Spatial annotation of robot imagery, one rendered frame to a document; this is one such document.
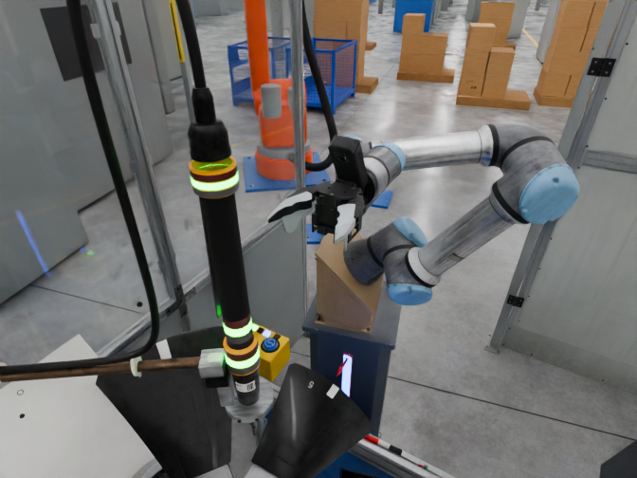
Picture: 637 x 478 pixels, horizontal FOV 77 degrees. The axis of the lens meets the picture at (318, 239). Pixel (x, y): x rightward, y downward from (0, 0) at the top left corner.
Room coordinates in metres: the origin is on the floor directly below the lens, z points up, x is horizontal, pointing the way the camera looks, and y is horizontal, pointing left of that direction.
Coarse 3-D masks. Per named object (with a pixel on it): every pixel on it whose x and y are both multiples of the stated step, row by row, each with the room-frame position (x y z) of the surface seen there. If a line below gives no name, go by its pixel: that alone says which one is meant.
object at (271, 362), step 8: (264, 328) 0.85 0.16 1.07; (264, 336) 0.82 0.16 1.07; (272, 336) 0.82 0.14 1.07; (280, 344) 0.79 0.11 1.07; (288, 344) 0.80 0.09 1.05; (264, 352) 0.76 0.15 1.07; (272, 352) 0.76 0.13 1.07; (280, 352) 0.77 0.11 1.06; (288, 352) 0.80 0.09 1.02; (264, 360) 0.73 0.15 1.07; (272, 360) 0.73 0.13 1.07; (280, 360) 0.76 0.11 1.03; (288, 360) 0.80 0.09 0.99; (264, 368) 0.74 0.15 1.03; (272, 368) 0.73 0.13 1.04; (280, 368) 0.76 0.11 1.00; (264, 376) 0.74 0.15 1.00; (272, 376) 0.73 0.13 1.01
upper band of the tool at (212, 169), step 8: (192, 160) 0.35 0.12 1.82; (224, 160) 0.37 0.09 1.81; (232, 160) 0.35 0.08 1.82; (192, 168) 0.34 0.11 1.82; (200, 168) 0.36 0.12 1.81; (208, 168) 0.37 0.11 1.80; (216, 168) 0.37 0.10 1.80; (224, 168) 0.34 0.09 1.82; (232, 168) 0.34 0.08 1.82; (232, 176) 0.34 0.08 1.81
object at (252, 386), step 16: (192, 96) 0.34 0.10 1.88; (208, 96) 0.34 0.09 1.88; (208, 112) 0.34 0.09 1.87; (192, 128) 0.34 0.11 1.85; (208, 128) 0.34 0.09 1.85; (224, 128) 0.35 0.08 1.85; (192, 144) 0.34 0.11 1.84; (208, 144) 0.33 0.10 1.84; (224, 144) 0.34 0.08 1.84; (208, 160) 0.33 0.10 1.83; (240, 384) 0.33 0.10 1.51; (256, 384) 0.34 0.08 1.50; (240, 400) 0.34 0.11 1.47; (256, 400) 0.34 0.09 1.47
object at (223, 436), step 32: (192, 352) 0.46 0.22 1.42; (96, 384) 0.41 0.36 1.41; (128, 384) 0.41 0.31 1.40; (160, 384) 0.42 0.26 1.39; (192, 384) 0.42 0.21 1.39; (128, 416) 0.38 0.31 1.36; (160, 416) 0.39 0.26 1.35; (192, 416) 0.39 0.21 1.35; (224, 416) 0.39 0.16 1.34; (160, 448) 0.36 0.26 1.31; (192, 448) 0.36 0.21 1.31; (224, 448) 0.36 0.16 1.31
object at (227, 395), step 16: (208, 352) 0.35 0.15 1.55; (224, 352) 0.36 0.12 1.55; (208, 368) 0.33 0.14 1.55; (224, 368) 0.34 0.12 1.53; (208, 384) 0.32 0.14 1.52; (224, 384) 0.33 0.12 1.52; (224, 400) 0.33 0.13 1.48; (272, 400) 0.34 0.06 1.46; (240, 416) 0.32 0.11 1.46; (256, 416) 0.32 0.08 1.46
